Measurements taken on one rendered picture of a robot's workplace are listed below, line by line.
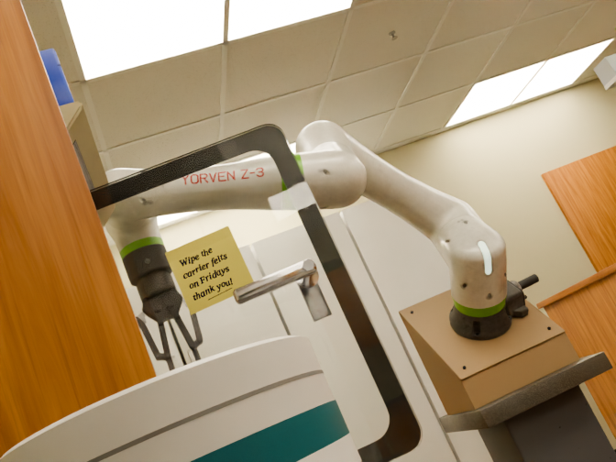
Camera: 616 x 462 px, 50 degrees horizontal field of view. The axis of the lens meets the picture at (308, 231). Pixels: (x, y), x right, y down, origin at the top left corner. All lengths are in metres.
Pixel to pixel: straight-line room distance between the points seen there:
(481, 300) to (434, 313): 0.19
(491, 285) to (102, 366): 1.06
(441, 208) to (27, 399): 1.16
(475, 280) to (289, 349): 1.29
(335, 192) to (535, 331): 0.63
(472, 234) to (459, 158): 3.64
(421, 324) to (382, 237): 2.56
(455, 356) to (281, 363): 1.36
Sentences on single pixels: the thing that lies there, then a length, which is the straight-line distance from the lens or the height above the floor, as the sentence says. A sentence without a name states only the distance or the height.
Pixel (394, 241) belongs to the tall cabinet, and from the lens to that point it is 4.22.
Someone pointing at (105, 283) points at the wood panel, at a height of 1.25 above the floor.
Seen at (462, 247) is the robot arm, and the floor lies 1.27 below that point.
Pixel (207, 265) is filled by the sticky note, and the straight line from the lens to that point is 0.73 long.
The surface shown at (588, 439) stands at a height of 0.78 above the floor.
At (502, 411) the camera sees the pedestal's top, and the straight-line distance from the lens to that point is 1.49.
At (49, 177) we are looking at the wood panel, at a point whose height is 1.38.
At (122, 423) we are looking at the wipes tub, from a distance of 0.22.
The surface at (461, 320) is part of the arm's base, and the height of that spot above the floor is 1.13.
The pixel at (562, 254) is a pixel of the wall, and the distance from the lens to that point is 5.19.
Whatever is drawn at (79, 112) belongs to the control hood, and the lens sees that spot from 0.84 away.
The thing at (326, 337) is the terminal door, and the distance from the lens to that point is 0.71.
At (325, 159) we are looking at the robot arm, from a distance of 1.30.
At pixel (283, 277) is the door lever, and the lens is 0.67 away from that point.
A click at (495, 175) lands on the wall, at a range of 5.20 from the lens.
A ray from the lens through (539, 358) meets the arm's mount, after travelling 1.62.
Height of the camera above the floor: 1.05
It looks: 15 degrees up
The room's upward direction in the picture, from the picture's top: 25 degrees counter-clockwise
